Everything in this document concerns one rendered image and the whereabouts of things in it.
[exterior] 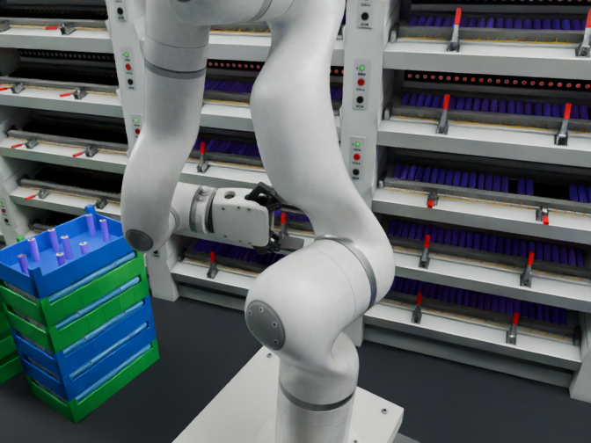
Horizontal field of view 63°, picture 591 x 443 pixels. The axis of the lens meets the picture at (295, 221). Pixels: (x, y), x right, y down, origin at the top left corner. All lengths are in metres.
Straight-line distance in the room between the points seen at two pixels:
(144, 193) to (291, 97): 0.31
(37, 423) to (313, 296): 1.11
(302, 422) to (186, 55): 0.55
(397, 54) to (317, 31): 0.65
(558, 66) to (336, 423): 0.88
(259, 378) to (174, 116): 0.55
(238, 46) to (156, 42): 0.66
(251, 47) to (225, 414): 0.90
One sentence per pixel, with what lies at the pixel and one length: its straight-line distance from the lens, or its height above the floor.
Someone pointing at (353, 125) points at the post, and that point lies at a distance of 1.29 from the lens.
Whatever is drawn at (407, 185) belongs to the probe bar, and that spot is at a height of 0.56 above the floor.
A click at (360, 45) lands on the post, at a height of 0.92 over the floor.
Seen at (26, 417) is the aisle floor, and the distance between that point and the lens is 1.58.
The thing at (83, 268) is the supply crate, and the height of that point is 0.42.
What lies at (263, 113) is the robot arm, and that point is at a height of 0.91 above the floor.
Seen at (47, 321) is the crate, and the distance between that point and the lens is 1.30.
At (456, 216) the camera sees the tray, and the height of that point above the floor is 0.50.
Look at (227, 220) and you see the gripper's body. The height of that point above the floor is 0.68.
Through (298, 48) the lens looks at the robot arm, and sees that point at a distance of 0.59.
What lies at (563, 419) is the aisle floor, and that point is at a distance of 1.57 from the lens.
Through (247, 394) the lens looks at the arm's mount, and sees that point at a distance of 1.00.
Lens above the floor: 1.05
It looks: 26 degrees down
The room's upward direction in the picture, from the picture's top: straight up
